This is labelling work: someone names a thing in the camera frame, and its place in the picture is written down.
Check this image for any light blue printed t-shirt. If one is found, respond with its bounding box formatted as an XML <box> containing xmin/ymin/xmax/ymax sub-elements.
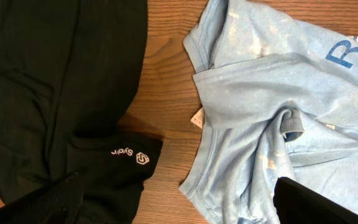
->
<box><xmin>180</xmin><ymin>0</ymin><xmax>358</xmax><ymax>223</ymax></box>

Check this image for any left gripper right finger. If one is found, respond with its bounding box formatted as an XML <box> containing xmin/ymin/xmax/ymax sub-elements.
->
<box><xmin>273</xmin><ymin>177</ymin><xmax>358</xmax><ymax>224</ymax></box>

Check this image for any black t-shirt on left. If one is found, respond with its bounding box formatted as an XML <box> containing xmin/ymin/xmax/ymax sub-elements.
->
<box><xmin>0</xmin><ymin>0</ymin><xmax>162</xmax><ymax>223</ymax></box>

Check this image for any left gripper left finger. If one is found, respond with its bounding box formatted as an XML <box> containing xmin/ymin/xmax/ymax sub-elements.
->
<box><xmin>0</xmin><ymin>172</ymin><xmax>83</xmax><ymax>224</ymax></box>

